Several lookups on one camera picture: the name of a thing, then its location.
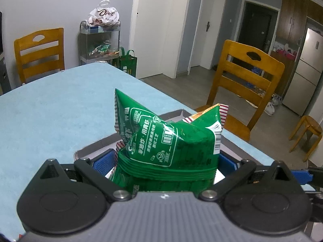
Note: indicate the grey metal rack cart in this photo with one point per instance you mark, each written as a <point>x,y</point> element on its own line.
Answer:
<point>85,42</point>

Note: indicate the grey shoe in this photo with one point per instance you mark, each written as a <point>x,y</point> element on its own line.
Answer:
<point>276,99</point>

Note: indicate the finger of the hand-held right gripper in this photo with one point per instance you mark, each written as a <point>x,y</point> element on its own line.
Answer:
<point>300,177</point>

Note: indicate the green snack bag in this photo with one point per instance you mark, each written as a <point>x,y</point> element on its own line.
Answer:
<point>164,143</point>

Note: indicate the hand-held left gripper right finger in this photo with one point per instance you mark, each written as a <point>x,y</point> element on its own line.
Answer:
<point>227,162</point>

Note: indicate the silver refrigerator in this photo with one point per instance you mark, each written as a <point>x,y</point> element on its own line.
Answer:
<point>302,75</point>

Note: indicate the brown low cabinet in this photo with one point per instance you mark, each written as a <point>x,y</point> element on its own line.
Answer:
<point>285,70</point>

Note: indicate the black water dispenser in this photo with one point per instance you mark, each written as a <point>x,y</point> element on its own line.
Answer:
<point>4,75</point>

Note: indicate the brown wall cabinet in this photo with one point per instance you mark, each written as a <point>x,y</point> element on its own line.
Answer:
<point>292,17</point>

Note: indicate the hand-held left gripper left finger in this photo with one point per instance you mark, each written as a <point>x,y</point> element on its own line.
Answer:
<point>103,163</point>

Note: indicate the white plastic shopping bag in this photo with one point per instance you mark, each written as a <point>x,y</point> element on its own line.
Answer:
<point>103,15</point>

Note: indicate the grey tray box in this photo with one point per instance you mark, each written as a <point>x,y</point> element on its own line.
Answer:
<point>174,116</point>

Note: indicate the yellow wooden chair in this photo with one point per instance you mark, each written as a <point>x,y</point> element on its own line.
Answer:
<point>37,49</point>
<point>242,75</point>

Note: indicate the pile of snack packets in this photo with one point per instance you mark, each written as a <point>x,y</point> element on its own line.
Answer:
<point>102,49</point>

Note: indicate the green tote bag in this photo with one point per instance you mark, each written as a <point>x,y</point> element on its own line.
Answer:
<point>128,64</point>

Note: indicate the red bag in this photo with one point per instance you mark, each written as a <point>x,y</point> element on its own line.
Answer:
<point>286,53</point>

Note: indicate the dark entrance door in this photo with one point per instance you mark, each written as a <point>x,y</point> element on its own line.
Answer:
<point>254,27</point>

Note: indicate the yellow wooden stool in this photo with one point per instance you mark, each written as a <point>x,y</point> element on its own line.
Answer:
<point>309,126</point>

